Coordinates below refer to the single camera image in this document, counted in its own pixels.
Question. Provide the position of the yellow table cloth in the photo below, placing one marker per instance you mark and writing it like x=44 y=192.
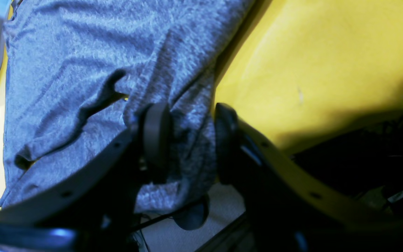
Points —
x=303 y=71

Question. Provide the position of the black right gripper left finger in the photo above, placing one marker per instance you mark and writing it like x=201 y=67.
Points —
x=93 y=207

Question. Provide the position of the grey long-sleeve T-shirt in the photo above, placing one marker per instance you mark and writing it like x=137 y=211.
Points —
x=78 y=70

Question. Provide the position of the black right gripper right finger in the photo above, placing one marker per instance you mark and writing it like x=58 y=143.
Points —
x=289 y=210

